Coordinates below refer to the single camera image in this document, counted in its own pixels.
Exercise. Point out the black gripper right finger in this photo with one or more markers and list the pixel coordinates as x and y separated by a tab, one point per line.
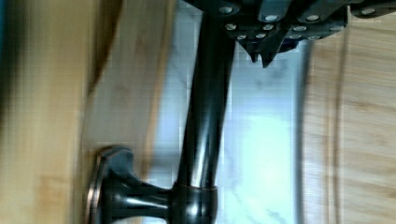
297	20

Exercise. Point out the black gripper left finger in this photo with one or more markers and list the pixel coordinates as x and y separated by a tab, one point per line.
239	19

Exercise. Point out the black drawer handle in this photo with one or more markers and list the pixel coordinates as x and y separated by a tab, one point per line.
116	193

